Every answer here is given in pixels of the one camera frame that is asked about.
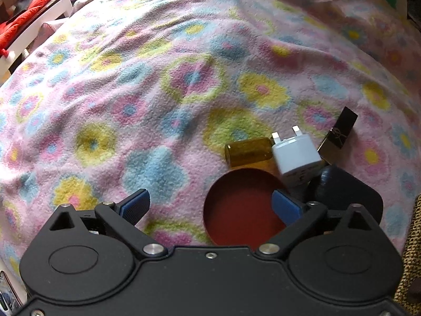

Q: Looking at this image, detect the red round container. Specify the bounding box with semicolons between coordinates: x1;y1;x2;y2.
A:
203;169;290;247

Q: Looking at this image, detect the black rounded case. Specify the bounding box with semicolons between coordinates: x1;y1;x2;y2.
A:
307;165;385;229

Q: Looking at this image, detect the smartphone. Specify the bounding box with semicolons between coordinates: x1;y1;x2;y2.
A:
0;270;23;314

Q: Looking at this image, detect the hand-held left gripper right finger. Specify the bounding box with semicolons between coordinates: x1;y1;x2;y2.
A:
255;189;377;258

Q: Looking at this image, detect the amber glass bottle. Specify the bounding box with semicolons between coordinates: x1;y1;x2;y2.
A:
224;137;274;168

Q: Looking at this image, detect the woven brown mat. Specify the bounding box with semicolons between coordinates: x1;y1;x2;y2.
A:
393;194;421;316

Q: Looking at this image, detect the floral fleece blanket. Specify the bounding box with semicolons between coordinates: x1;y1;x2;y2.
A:
0;0;421;284

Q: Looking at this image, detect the black and gold lipstick case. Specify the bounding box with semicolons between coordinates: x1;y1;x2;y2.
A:
317;106;359;165

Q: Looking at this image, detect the white bench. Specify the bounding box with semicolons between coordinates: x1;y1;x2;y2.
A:
0;0;73;80

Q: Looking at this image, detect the white plug adapter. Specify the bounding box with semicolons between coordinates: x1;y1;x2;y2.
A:
270;124;324;188

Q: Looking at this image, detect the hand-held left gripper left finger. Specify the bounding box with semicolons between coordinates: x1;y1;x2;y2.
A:
48;189;169;258

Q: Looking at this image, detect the red cushion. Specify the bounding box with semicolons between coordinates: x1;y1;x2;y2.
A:
0;0;60;50

